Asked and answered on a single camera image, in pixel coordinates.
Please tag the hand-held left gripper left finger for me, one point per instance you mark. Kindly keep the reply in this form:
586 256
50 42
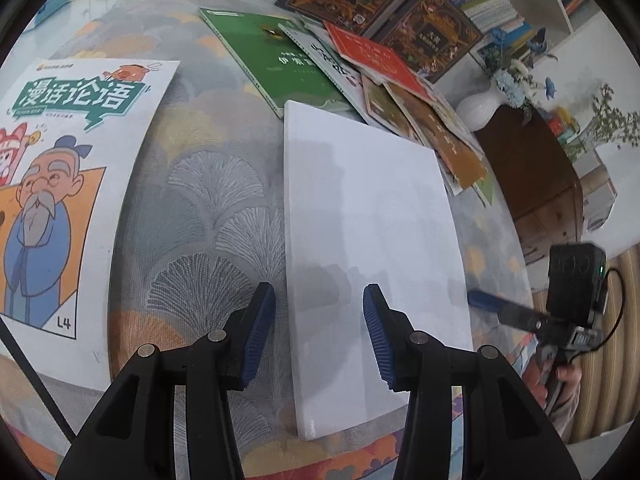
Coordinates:
260 330

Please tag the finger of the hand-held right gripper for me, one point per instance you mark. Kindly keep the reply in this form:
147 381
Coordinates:
482 299

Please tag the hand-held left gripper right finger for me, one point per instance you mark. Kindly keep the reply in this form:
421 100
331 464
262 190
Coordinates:
375 330

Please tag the plain white book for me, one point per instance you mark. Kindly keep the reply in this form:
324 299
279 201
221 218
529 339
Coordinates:
370 220

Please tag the white book with long-haired girl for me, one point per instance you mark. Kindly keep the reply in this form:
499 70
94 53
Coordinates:
330 65

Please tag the person's right forearm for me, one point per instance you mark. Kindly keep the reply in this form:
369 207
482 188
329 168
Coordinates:
565 410

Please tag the person's right hand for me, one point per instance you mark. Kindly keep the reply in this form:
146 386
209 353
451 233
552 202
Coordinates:
535 380

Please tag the white cardboard box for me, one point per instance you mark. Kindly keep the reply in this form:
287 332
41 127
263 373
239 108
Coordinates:
600 195

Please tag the green illustrated book white spine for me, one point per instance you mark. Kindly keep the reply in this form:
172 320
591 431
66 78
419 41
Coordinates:
484 192

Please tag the beige ribbed panel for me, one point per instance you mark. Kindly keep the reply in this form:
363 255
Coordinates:
615 390

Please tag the brown wooden cabinet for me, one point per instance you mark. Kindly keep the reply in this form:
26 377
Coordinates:
530 170

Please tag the colourful toy figures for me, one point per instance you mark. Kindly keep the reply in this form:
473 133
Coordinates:
562 127

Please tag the tan brown book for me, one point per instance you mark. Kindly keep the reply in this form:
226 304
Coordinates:
445 140

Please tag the white vase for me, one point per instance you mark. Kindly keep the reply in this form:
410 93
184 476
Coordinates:
475 110

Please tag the blue flower bouquet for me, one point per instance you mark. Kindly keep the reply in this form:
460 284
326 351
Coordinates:
507 82

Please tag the white cartoon sage book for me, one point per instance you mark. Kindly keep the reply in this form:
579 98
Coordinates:
75 185

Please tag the red book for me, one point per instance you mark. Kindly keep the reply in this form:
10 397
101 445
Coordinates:
380 60

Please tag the white bookshelf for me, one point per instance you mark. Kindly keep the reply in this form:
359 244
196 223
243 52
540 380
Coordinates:
547 5

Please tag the brown book with pale frame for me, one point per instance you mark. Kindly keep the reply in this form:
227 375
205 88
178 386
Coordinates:
382 105

